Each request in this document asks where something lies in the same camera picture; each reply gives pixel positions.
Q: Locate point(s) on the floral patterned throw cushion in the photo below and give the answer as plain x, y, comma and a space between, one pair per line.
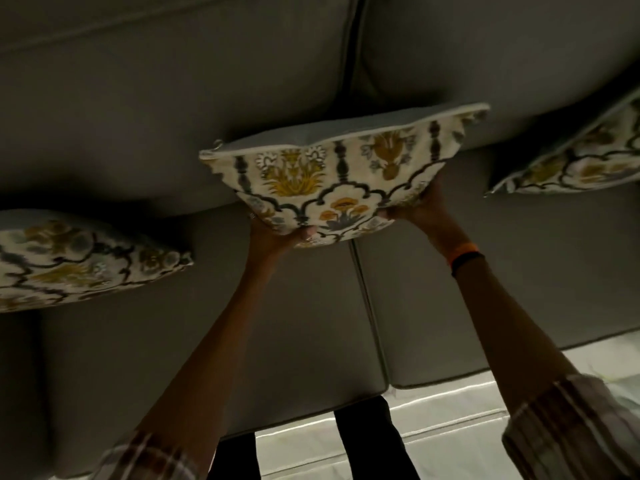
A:
65, 259
345, 164
585, 159

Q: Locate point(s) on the person's right forearm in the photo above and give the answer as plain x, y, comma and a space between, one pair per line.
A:
510, 334

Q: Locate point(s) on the orange wristband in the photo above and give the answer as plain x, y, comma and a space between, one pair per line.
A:
462, 251

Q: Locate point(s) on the grey sofa back cushion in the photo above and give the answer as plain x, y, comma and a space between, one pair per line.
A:
150, 94
500, 49

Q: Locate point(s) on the person's left hand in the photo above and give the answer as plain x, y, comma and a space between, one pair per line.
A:
272, 242

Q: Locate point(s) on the person's right hand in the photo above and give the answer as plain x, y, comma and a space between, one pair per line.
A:
432, 212

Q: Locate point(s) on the person's left forearm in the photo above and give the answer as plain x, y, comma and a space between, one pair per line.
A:
215, 344

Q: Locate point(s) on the black trousers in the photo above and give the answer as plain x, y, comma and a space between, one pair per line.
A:
372, 439

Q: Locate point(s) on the grey sofa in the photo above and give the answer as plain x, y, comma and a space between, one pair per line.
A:
20, 394

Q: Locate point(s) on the plaid shirt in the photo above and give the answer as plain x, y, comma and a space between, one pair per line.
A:
575, 429

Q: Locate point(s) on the person's right thumb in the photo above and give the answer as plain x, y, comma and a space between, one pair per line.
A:
391, 213

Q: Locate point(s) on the person's left thumb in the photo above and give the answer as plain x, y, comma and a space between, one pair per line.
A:
304, 233

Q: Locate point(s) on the black wristband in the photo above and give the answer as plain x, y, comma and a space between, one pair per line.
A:
467, 263

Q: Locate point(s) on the grey sofa seat cushion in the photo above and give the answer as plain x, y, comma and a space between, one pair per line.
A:
550, 269
310, 334

